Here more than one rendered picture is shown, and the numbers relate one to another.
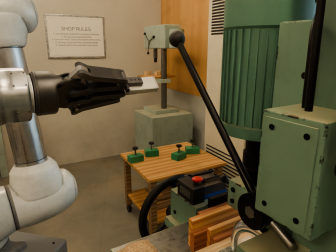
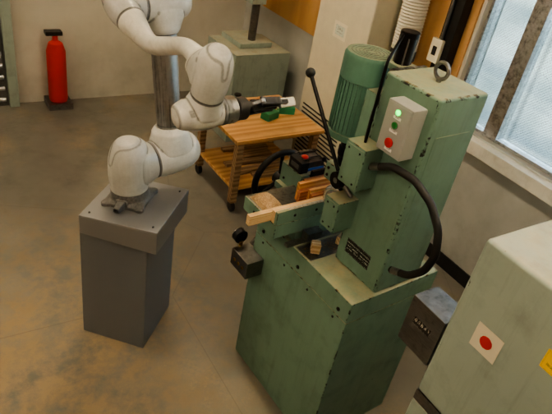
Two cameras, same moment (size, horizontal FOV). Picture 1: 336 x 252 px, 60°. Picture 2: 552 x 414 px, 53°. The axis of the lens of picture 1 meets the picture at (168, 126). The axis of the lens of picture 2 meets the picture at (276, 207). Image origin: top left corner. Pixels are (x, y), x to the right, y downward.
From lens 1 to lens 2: 1.37 m
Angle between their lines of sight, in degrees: 20
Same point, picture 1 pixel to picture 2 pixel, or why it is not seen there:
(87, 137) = (130, 62)
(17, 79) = (235, 105)
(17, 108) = (233, 119)
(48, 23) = not seen: outside the picture
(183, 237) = (291, 194)
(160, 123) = (245, 62)
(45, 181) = (183, 143)
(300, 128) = (358, 150)
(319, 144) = (363, 158)
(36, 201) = (176, 158)
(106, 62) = not seen: outside the picture
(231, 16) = (344, 72)
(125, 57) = not seen: outside the picture
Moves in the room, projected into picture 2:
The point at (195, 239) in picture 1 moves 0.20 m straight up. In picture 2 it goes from (300, 195) to (310, 149)
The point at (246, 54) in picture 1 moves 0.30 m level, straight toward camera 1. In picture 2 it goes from (348, 96) to (340, 132)
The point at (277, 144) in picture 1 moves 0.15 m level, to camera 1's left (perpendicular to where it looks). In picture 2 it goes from (350, 154) to (303, 149)
